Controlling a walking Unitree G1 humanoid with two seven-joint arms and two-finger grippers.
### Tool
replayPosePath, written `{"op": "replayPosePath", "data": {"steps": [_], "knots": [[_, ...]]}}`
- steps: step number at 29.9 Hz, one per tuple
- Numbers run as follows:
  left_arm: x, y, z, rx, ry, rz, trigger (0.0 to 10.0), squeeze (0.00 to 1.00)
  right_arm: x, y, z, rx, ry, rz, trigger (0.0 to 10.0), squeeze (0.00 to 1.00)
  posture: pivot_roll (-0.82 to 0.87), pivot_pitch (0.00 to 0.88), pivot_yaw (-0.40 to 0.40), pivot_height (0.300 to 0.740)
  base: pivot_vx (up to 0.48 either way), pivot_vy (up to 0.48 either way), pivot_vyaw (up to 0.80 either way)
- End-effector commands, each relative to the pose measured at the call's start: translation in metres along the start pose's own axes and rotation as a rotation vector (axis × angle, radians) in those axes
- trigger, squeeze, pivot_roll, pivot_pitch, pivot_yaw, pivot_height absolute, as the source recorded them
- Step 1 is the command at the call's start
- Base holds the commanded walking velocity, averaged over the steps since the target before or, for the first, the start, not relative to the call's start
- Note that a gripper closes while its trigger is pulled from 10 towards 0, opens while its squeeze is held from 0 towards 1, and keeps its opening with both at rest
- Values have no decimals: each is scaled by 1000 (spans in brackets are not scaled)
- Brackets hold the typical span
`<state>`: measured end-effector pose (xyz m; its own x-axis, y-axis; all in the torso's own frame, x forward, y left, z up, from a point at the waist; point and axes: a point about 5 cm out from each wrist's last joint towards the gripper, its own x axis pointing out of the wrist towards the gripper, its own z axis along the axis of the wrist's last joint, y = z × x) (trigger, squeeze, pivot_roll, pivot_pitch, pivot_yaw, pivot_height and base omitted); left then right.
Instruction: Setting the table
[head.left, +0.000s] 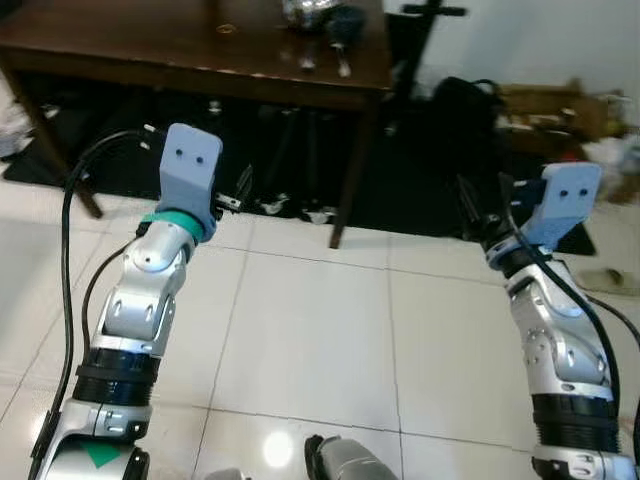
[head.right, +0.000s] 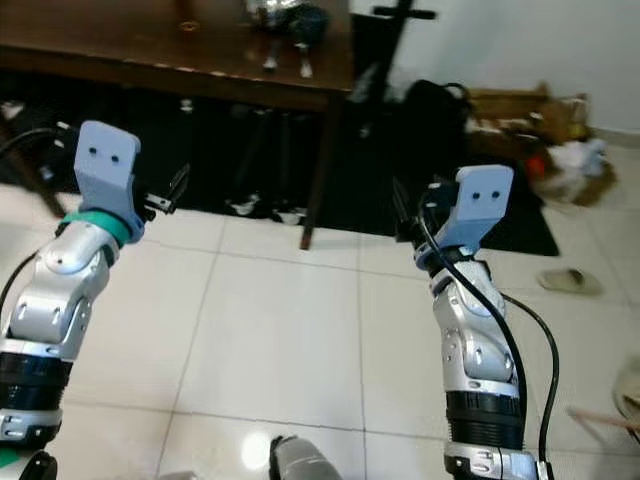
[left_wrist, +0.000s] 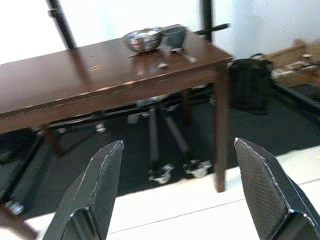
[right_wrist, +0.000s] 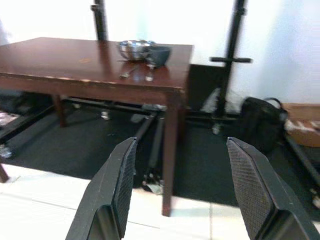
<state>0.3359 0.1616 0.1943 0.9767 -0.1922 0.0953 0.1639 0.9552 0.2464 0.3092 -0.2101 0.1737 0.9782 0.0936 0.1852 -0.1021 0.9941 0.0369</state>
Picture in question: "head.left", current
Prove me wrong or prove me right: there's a white plastic bag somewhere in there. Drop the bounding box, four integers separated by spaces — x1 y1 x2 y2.
583 133 640 186

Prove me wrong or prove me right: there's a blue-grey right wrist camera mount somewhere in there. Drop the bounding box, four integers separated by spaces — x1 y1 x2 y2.
520 162 604 250

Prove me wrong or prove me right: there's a dark blue bowl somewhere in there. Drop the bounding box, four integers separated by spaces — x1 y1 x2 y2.
325 5 368 48

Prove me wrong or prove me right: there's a black bag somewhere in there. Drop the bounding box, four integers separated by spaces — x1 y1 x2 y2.
430 77 508 156

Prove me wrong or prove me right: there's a grey robot leg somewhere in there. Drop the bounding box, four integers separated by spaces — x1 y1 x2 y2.
304 434 403 480

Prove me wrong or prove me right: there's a black pole stand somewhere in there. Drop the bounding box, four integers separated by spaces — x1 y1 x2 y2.
384 0 468 136

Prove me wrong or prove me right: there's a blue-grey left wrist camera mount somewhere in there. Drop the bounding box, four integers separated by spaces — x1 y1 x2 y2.
157 123 224 241

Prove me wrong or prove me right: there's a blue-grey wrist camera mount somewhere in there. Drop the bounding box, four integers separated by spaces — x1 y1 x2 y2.
157 123 224 241
520 162 604 250

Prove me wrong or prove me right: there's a black floor mat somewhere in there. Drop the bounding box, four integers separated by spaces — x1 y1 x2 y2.
3 95 598 258

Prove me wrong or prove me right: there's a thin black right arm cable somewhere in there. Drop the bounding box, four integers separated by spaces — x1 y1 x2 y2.
585 294 640 343

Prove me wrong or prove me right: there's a dark wooden table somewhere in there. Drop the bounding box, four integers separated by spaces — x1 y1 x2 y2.
0 0 398 250

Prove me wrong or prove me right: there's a brown cardboard box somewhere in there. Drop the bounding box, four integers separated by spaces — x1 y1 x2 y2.
498 82 606 143

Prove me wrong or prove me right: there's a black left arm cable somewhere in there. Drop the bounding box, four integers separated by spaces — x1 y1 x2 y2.
58 127 167 411

